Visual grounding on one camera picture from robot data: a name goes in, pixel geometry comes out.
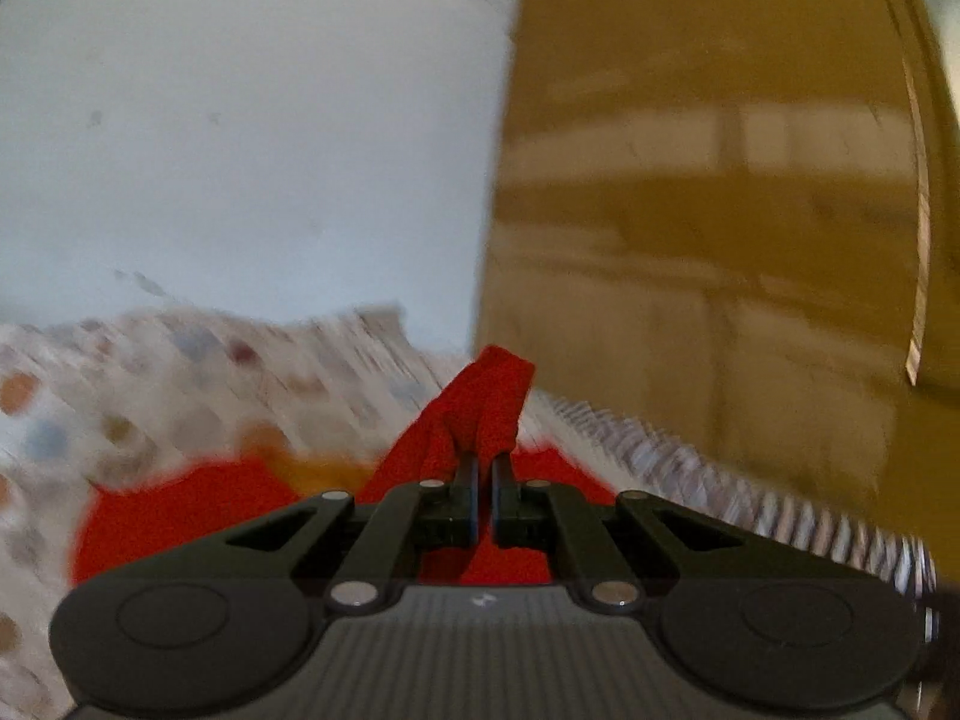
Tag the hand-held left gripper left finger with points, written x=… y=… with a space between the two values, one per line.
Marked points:
x=463 y=499

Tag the dotted patterned blanket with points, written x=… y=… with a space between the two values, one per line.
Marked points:
x=150 y=390

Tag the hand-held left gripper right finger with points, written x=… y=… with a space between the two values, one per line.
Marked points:
x=504 y=499

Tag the red pillow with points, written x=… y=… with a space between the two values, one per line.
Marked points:
x=187 y=517

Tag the beige pillow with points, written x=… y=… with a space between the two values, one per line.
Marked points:
x=379 y=317

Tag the wooden wardrobe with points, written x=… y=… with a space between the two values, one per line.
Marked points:
x=675 y=202

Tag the black white striped cloth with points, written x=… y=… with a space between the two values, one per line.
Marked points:
x=712 y=480

